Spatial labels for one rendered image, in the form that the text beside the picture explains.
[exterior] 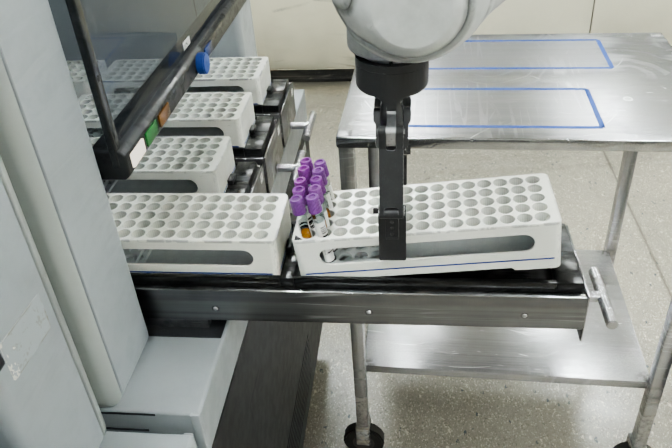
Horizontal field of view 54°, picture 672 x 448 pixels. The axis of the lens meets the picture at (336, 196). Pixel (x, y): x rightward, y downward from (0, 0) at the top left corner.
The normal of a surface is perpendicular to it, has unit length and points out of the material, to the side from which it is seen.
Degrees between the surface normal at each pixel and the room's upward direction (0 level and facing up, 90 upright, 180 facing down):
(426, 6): 94
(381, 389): 0
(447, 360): 0
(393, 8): 94
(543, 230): 90
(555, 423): 0
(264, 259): 90
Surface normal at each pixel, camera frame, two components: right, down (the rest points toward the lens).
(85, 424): 0.99, 0.00
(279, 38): -0.10, 0.55
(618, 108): -0.06, -0.83
